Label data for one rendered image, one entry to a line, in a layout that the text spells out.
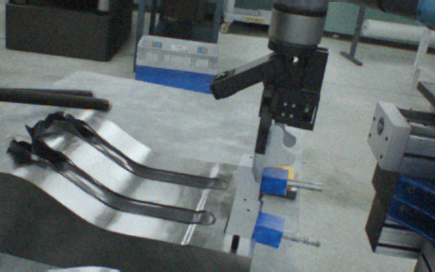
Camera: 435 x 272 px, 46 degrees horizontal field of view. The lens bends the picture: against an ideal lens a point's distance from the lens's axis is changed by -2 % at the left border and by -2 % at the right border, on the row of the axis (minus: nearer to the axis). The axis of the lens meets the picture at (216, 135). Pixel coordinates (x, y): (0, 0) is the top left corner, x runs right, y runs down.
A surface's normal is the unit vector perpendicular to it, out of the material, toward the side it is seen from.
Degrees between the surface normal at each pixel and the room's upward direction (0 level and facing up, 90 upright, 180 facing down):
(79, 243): 90
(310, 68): 89
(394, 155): 90
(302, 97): 89
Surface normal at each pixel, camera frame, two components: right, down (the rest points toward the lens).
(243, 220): -0.16, 0.29
